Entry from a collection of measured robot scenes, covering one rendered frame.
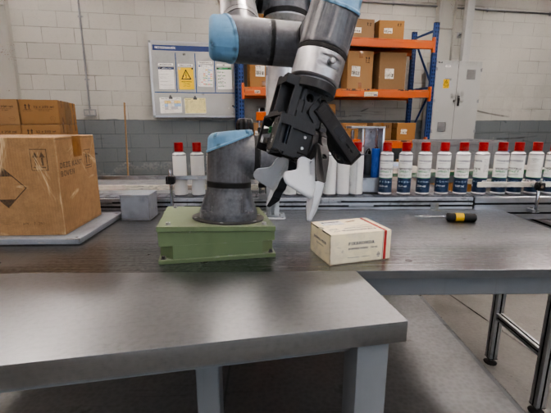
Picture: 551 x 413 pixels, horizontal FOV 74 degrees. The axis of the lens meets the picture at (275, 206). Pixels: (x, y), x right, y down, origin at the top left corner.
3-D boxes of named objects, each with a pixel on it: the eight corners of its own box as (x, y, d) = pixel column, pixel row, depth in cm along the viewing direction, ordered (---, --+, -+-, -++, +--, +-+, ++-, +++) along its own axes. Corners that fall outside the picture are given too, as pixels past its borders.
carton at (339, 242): (363, 243, 102) (365, 217, 100) (389, 258, 91) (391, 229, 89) (310, 249, 97) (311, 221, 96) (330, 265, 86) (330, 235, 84)
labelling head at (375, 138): (374, 187, 161) (378, 127, 156) (383, 192, 149) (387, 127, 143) (342, 187, 161) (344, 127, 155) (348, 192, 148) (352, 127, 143)
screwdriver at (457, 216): (473, 220, 126) (474, 212, 125) (476, 223, 123) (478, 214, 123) (412, 219, 129) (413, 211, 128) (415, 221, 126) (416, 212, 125)
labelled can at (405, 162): (407, 192, 149) (411, 142, 144) (412, 195, 144) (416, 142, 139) (393, 192, 149) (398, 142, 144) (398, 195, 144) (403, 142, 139)
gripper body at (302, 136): (253, 152, 57) (274, 77, 57) (300, 167, 61) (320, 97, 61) (271, 152, 50) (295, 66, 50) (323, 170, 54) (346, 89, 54)
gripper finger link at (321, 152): (302, 191, 52) (299, 144, 57) (312, 194, 53) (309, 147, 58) (321, 174, 49) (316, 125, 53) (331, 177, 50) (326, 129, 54)
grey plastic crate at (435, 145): (467, 163, 335) (470, 138, 330) (503, 168, 297) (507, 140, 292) (409, 165, 320) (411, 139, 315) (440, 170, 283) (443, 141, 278)
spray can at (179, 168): (189, 193, 147) (186, 142, 142) (186, 196, 142) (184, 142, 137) (176, 193, 147) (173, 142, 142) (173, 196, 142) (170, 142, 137)
